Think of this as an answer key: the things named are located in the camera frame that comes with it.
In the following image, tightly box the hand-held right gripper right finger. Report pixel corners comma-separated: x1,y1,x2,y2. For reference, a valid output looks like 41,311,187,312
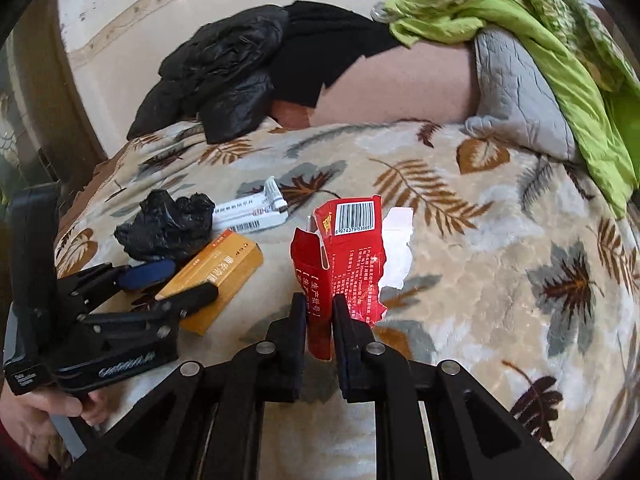
331,294,576,480

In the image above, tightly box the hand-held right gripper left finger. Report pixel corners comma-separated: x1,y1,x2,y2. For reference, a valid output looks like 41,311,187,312
65,292,308,480

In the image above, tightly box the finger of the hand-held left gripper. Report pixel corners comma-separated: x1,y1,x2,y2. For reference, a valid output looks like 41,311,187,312
75,282,220,341
57,259,177,311

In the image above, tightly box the yellow medicine box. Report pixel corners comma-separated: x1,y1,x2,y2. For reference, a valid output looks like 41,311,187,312
155,229,264,337

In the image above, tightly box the black plastic bag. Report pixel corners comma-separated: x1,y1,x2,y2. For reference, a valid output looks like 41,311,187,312
114,189,216,262

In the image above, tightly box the torn red carton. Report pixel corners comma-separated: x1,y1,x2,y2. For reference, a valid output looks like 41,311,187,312
290,195,416,361

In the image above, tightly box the white barcode carton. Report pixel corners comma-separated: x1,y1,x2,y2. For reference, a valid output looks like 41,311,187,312
211,195,291,233

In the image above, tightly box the small white tube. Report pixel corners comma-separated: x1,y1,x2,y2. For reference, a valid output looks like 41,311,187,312
262,175,289,211

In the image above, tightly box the person's left forearm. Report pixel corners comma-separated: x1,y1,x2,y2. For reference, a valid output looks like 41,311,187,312
0,422,56,480

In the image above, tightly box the person's left hand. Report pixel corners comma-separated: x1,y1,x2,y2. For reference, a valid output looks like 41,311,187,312
0,387,108,461

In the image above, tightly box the black puffer jacket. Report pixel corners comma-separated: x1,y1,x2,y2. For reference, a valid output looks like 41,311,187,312
126,5,291,145

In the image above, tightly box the black cloth garment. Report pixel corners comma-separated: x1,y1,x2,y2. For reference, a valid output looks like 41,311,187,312
270,1,406,108

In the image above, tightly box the grey quilted pillow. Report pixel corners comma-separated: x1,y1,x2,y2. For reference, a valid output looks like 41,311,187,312
462,27,586,166

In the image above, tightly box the green patterned quilt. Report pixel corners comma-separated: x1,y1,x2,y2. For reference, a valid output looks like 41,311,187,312
385,0,640,221

